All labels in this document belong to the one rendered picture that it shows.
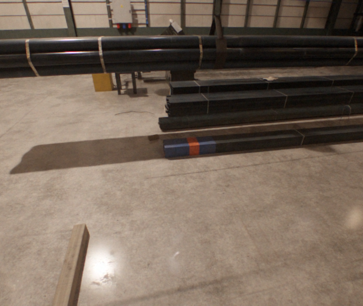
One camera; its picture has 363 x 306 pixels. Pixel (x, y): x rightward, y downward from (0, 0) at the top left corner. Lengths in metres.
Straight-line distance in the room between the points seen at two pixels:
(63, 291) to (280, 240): 1.70
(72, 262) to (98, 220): 0.49
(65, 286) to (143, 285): 0.52
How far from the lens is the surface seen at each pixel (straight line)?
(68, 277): 1.84
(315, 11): 13.60
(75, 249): 1.95
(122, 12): 10.05
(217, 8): 10.69
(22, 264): 2.20
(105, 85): 6.32
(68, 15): 10.34
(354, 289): 2.13
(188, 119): 3.68
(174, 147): 2.82
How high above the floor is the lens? 1.58
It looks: 32 degrees down
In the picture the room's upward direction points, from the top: straight up
